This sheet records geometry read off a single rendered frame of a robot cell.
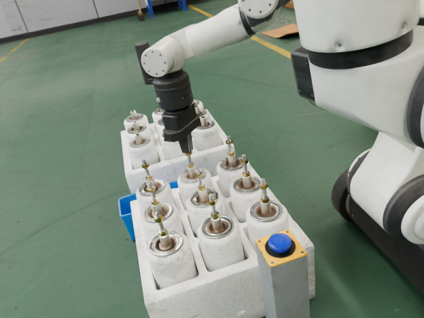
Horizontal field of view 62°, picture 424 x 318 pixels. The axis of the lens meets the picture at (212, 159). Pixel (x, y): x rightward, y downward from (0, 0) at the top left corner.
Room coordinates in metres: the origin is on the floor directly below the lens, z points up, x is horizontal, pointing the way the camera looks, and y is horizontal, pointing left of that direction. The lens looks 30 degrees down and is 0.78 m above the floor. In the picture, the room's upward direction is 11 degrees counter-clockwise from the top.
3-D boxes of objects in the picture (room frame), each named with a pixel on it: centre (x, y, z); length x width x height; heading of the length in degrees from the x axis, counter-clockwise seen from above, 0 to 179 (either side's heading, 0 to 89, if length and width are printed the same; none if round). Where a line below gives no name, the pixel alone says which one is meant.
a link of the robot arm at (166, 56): (0.84, 0.08, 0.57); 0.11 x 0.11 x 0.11; 69
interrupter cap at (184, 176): (0.84, 0.06, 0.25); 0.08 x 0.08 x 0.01
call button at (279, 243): (0.46, -0.09, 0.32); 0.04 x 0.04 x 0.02
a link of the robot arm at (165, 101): (0.84, 0.06, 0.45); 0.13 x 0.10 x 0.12; 143
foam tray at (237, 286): (0.73, 0.04, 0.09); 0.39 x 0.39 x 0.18; 11
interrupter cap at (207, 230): (0.61, 0.02, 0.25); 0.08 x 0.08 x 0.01
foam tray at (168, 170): (1.26, 0.14, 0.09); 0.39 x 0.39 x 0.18; 10
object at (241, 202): (0.75, -0.08, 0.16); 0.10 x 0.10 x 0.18
